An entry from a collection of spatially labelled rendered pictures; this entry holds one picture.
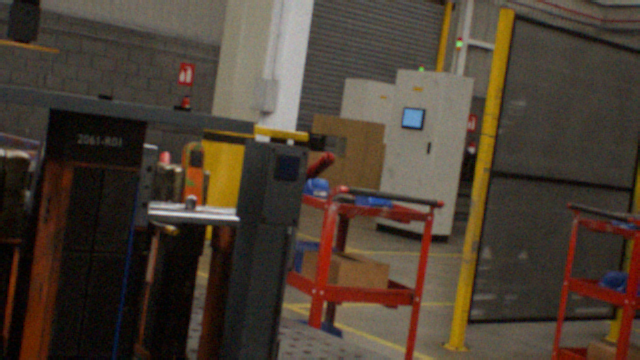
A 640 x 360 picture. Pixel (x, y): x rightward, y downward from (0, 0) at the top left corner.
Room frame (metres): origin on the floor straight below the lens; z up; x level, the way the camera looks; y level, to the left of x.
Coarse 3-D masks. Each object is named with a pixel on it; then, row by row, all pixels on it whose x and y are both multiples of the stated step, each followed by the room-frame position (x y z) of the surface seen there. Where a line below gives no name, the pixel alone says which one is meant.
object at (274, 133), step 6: (258, 126) 1.37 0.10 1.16; (258, 132) 1.37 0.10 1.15; (264, 132) 1.35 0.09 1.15; (270, 132) 1.34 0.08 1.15; (276, 132) 1.34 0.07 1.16; (282, 132) 1.34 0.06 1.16; (288, 132) 1.35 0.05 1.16; (294, 132) 1.36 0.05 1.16; (270, 138) 1.37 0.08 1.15; (276, 138) 1.36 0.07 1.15; (282, 138) 1.35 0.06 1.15; (288, 138) 1.35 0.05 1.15; (294, 138) 1.36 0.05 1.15; (300, 138) 1.36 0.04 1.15; (306, 138) 1.37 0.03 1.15; (282, 144) 1.36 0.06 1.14
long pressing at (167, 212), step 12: (24, 204) 1.44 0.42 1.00; (156, 204) 1.68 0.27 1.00; (168, 204) 1.71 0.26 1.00; (180, 204) 1.74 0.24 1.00; (156, 216) 1.55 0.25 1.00; (168, 216) 1.56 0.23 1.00; (180, 216) 1.57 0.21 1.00; (192, 216) 1.58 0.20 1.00; (204, 216) 1.59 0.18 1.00; (216, 216) 1.61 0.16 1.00; (228, 216) 1.63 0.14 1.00
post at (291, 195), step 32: (256, 160) 1.35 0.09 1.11; (256, 192) 1.34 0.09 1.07; (288, 192) 1.35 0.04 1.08; (256, 224) 1.34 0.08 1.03; (288, 224) 1.36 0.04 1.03; (256, 256) 1.34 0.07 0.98; (288, 256) 1.37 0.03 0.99; (256, 288) 1.34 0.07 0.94; (256, 320) 1.35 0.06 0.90; (224, 352) 1.37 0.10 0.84; (256, 352) 1.35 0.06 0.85
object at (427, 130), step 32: (416, 96) 11.88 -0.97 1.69; (448, 96) 11.64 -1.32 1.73; (416, 128) 11.79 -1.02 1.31; (448, 128) 11.70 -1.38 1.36; (384, 160) 12.17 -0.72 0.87; (416, 160) 11.77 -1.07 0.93; (448, 160) 11.76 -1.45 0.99; (416, 192) 11.71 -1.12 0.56; (448, 192) 11.82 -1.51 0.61; (384, 224) 12.08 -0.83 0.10; (416, 224) 11.65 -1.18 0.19; (448, 224) 11.87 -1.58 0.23
